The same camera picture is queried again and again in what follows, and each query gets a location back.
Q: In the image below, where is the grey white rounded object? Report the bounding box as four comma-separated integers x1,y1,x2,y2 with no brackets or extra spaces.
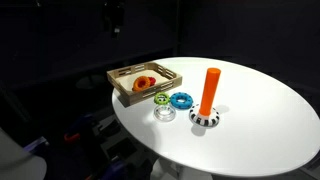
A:
0,128,48,180

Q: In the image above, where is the white table pedestal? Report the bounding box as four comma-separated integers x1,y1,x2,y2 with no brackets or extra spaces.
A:
149,156,214,180

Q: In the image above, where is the large black white striped ring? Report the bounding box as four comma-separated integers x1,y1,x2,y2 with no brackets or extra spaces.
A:
188,103,221,128

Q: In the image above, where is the orange stacking post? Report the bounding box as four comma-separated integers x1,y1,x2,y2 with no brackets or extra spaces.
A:
198,67,222,117

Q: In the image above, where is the orange bumpy ring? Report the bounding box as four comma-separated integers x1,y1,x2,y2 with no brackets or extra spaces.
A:
132,75,152,93

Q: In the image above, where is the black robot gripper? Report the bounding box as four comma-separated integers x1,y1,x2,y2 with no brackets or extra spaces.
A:
101,0,127,38

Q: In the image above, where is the clear ring with beads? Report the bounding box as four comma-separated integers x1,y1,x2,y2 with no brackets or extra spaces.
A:
153,104,177,123

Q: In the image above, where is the blue ring with dark dots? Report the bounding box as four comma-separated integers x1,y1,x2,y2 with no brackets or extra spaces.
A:
169,91,195,110

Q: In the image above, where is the orange clamp handle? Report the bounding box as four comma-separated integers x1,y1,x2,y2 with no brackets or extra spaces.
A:
63,132,81,144

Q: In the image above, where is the green knobbly ring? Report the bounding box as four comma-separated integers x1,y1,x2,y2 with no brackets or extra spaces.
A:
153,91,171,106

